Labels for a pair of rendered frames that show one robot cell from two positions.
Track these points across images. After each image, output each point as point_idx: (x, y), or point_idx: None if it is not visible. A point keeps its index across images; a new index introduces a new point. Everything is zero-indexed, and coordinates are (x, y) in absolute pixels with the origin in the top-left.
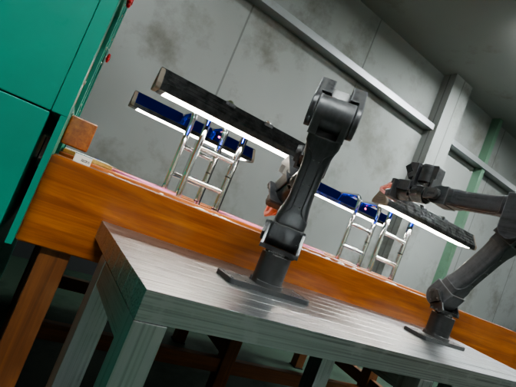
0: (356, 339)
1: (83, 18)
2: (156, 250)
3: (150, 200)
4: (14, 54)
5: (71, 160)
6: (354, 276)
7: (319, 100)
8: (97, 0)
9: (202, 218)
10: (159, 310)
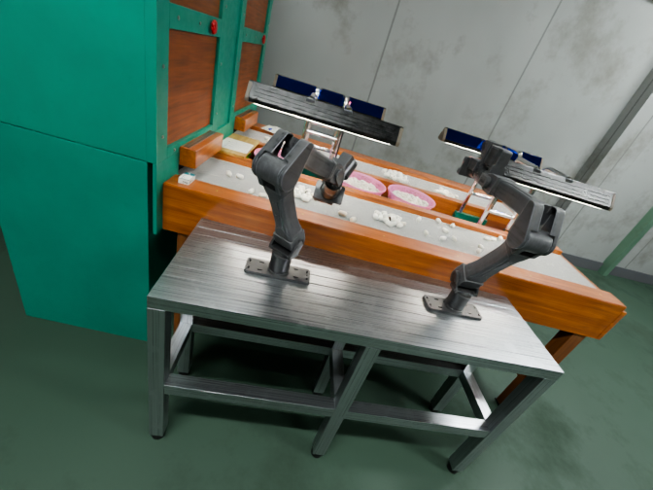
0: (302, 321)
1: (141, 97)
2: (213, 245)
3: (225, 204)
4: (116, 131)
5: (173, 185)
6: (397, 249)
7: (257, 163)
8: (144, 82)
9: (262, 213)
10: (157, 304)
